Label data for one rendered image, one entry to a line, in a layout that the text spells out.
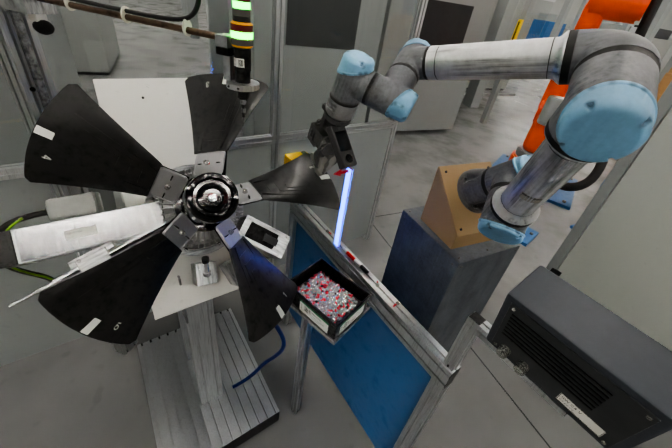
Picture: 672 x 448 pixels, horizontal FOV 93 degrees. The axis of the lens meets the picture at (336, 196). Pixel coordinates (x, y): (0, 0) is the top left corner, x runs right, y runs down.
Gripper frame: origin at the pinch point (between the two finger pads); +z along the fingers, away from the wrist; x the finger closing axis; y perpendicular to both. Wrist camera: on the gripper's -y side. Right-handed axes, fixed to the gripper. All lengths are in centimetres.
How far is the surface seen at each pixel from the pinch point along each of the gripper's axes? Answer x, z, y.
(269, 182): 15.2, 1.9, 2.4
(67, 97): 54, -16, 20
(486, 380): -91, 99, -84
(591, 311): -14, -24, -62
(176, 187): 38.2, -0.2, 4.7
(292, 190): 10.8, 0.9, -2.8
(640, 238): -156, 17, -67
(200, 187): 34.1, -3.9, 0.2
